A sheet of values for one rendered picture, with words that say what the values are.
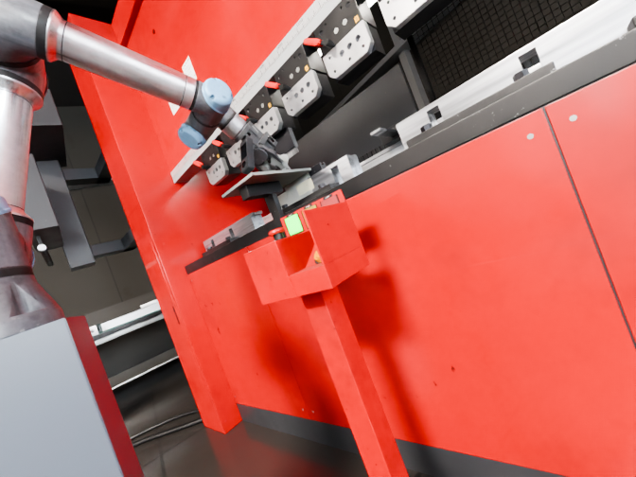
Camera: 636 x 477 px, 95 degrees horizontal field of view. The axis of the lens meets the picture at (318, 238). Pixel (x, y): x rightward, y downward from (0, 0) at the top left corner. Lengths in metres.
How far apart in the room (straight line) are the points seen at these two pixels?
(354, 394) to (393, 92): 1.22
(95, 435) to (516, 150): 0.81
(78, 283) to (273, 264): 3.89
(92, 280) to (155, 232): 2.72
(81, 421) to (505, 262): 0.76
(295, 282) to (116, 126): 1.53
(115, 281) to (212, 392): 2.85
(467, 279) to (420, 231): 0.15
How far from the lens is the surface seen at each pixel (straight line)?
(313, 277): 0.55
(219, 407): 1.79
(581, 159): 0.67
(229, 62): 1.36
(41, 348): 0.56
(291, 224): 0.75
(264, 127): 1.18
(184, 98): 0.84
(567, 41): 0.81
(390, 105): 1.48
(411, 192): 0.72
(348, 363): 0.66
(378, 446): 0.75
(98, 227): 4.48
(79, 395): 0.56
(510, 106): 0.68
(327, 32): 1.03
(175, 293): 1.68
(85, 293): 4.38
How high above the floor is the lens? 0.75
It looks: 1 degrees up
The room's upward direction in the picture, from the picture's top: 21 degrees counter-clockwise
